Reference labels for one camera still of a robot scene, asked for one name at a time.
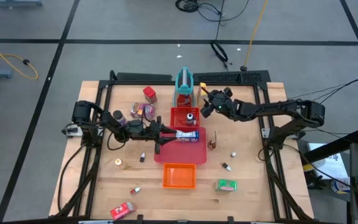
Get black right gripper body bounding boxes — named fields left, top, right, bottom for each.
left=200, top=90, right=236, bottom=119

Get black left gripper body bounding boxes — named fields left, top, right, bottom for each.
left=149, top=115, right=165, bottom=156

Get yellow food box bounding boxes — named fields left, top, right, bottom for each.
left=198, top=82, right=209, bottom=108

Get blue food box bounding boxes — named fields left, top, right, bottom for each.
left=175, top=129, right=200, bottom=143

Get pink and purple snack box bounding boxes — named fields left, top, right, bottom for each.
left=130, top=102, right=156, bottom=120

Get brown seasoning packet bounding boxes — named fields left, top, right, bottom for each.
left=207, top=129, right=218, bottom=151

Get black-lidded purple spice jar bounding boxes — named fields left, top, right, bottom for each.
left=112, top=110, right=127, bottom=126

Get green food box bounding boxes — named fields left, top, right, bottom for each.
left=214, top=179, right=238, bottom=192

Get small red slotted basket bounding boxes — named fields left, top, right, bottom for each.
left=170, top=106, right=201, bottom=128

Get large red plastic tray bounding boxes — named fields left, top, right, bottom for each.
left=154, top=125, right=208, bottom=166

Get orange slotted plastic basket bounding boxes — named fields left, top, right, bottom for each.
left=162, top=162, right=197, bottom=190

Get red-lidded spice jar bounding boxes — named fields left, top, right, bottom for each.
left=142, top=86, right=158, bottom=105

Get red packet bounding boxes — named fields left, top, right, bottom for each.
left=109, top=201, right=137, bottom=221

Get white paper sheet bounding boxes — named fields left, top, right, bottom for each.
left=306, top=142, right=349, bottom=180

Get black stand beam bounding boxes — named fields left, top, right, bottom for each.
left=303, top=129, right=358, bottom=166

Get white round plate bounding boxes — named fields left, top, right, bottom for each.
left=330, top=177, right=352, bottom=195

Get grey cart base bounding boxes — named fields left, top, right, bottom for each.
left=0, top=0, right=44, bottom=7

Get thick black cable loop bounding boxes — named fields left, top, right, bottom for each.
left=209, top=40, right=230, bottom=70

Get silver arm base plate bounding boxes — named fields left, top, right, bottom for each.
left=261, top=127, right=306, bottom=141
left=62, top=123, right=84, bottom=138

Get black aluminium table frame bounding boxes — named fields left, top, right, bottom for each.
left=54, top=70, right=315, bottom=223

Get thin black floor cable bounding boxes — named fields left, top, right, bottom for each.
left=214, top=0, right=226, bottom=43

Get coiled black floor cable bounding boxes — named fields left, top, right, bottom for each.
left=175, top=0, right=250, bottom=23

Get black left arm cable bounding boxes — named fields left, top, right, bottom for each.
left=57, top=144, right=85, bottom=212

